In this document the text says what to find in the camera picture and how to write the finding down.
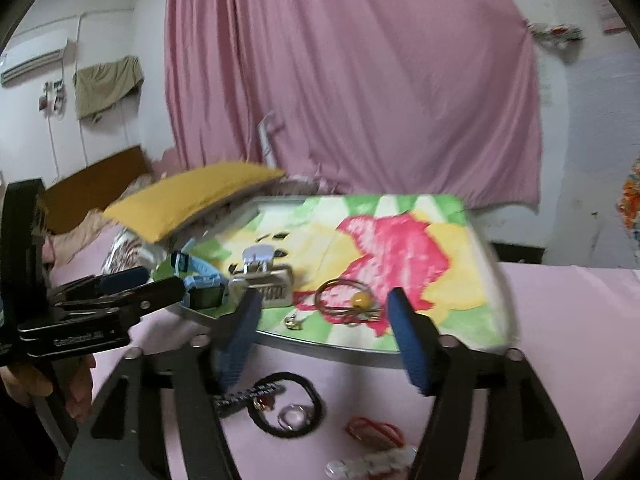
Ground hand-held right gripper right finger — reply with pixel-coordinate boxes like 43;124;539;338
385;287;586;480

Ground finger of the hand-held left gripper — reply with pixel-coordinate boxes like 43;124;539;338
50;276;187;328
50;266;152;306

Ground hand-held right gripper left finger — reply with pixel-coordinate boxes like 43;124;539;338
60;288;266;480

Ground beige watch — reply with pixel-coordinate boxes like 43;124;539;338
228;245;296;310

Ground blue watch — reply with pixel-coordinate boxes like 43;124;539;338
170;250;229;311

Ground black beaded hair clip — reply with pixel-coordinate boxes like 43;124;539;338
212;382;286;417

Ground brown hair tie yellow bead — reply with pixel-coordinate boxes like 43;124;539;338
314;277;384;327

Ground clear ring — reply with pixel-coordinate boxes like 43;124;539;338
277;404;307;431

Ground black hair tie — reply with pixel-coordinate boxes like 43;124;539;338
247;371;326;438

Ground clear hair clip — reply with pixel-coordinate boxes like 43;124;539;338
325;445;419;480

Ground person's left hand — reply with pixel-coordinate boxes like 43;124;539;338
0;354;97;423

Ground floral pillow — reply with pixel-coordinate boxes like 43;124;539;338
102;227;173;277

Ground beige blanket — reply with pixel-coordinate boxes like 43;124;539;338
42;175;156;267

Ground wooden headboard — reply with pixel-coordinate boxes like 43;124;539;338
42;146;153;235

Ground yellow pillow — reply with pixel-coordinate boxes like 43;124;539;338
102;161;286;244

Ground olive hanging cloth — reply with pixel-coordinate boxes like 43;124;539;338
73;56;146;122

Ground white air conditioner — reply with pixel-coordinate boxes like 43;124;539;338
0;30;70;87

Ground pink curtain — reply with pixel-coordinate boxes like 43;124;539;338
164;0;544;211

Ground small wall hangings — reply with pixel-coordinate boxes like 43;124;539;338
39;80;68;119

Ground colourful wall poster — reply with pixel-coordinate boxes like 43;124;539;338
617;157;640;247

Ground group of wall certificates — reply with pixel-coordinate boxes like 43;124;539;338
602;0;627;36

